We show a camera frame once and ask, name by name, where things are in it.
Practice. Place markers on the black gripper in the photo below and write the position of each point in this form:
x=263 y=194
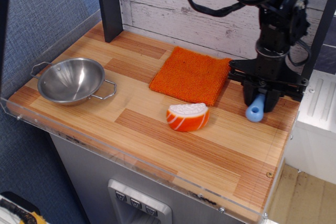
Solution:
x=268 y=73

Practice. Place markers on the blue and grey spoon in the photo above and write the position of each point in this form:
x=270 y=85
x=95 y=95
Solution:
x=255 y=112

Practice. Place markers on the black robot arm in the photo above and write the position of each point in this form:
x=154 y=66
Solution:
x=282 y=24

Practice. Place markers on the orange red cloth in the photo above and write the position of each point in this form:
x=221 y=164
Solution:
x=191 y=77

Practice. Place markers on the white ribbed side counter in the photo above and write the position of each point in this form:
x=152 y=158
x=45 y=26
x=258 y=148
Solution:
x=311 y=147

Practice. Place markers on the toy salmon sushi piece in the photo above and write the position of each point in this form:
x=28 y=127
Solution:
x=187 y=117

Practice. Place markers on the clear acrylic table guard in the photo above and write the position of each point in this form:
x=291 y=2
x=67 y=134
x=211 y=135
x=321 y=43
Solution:
x=231 y=165

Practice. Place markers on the silver dispenser button panel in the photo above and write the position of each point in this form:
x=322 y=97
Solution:
x=133 y=206

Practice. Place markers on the grey toy fridge cabinet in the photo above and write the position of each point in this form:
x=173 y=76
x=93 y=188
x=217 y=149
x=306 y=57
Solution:
x=90 y=173

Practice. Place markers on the black and yellow object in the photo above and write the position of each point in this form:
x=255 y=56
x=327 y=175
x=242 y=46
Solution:
x=15 y=209

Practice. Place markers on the dark right frame post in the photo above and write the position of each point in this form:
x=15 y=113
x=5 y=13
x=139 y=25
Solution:
x=321 y=37

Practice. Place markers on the dark frame post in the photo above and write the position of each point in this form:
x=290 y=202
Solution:
x=321 y=37
x=111 y=19

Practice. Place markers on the dark left frame post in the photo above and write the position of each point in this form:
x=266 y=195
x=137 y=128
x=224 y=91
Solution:
x=111 y=19

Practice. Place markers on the stainless steel bowl with handles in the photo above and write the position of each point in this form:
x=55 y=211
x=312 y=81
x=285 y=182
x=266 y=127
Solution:
x=72 y=81

